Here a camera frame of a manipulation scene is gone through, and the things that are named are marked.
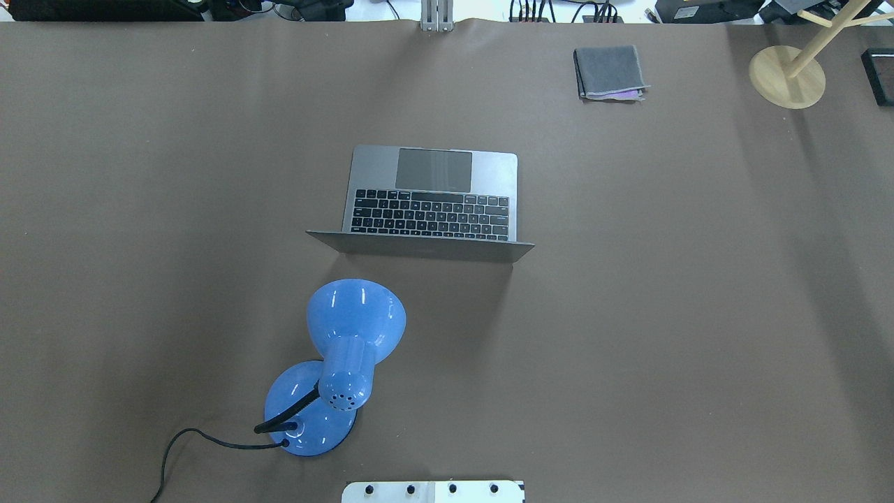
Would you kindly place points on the grey laptop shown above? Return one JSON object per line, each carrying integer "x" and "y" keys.
{"x": 430, "y": 203}

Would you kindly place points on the blue desk lamp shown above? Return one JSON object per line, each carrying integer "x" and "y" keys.
{"x": 312, "y": 407}

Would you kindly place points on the folded grey cloth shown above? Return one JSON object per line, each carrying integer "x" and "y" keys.
{"x": 609, "y": 73}

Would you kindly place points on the white plate with black knobs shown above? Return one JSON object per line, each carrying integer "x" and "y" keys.
{"x": 435, "y": 491}

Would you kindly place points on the wooden stand with round base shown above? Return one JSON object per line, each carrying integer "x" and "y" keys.
{"x": 790, "y": 77}

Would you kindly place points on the black box at right edge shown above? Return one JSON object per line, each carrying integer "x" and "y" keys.
{"x": 878, "y": 65}

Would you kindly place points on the grey metal bracket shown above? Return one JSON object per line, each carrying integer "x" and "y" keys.
{"x": 436, "y": 15}

